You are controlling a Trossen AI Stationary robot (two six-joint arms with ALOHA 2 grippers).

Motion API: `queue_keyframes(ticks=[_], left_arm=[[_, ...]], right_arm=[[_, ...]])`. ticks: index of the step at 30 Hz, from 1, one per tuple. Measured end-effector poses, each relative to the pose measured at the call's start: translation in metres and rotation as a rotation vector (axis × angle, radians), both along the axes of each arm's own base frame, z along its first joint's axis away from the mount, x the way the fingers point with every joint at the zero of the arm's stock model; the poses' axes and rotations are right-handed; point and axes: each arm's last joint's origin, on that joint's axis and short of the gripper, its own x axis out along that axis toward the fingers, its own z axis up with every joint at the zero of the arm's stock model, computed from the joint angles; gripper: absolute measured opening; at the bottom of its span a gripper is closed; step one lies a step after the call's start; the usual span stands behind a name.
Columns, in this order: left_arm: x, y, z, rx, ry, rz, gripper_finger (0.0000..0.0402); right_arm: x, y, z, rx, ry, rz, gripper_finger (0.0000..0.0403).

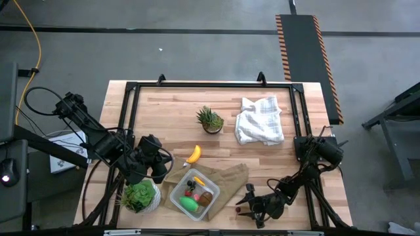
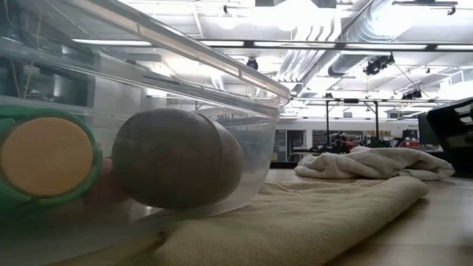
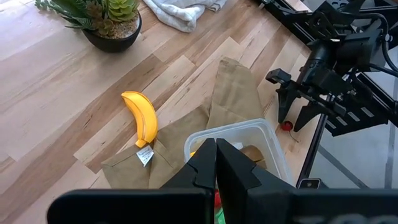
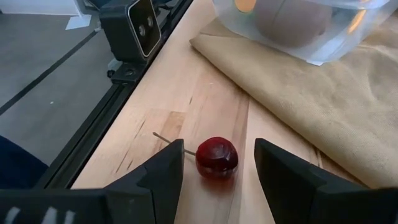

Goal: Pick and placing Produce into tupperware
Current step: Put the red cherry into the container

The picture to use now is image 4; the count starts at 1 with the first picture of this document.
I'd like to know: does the person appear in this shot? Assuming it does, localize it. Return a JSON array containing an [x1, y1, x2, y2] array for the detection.
[[0, 135, 50, 190]]

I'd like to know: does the red toy cherry with stem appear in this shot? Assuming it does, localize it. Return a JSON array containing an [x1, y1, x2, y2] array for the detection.
[[152, 132, 239, 180]]

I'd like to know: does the clear plastic tupperware container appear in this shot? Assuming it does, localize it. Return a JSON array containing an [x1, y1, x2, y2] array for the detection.
[[212, 0, 398, 66]]

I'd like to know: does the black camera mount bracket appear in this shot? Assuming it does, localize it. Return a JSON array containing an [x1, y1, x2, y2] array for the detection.
[[107, 60, 147, 85]]

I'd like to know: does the black depth camera box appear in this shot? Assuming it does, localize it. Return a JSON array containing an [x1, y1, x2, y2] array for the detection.
[[99, 0, 162, 63]]

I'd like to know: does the white paper sheet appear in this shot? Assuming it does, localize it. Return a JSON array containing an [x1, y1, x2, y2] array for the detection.
[[65, 14, 93, 31]]

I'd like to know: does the yellow toy corn cob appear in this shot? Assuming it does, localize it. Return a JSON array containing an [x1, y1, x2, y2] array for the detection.
[[347, 8, 367, 35]]

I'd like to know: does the brown toy kiwi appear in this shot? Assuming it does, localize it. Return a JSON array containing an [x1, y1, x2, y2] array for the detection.
[[254, 0, 333, 49]]

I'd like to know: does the beige cloth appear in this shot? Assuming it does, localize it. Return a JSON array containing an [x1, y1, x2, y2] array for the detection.
[[189, 17, 398, 190]]

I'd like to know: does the black aluminium table frame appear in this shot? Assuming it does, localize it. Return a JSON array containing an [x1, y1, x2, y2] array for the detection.
[[34, 0, 195, 190]]

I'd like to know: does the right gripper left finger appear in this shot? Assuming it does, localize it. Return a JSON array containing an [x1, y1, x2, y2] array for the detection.
[[104, 138, 186, 224]]

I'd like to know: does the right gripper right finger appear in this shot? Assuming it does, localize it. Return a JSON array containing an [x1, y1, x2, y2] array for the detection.
[[254, 138, 371, 224]]

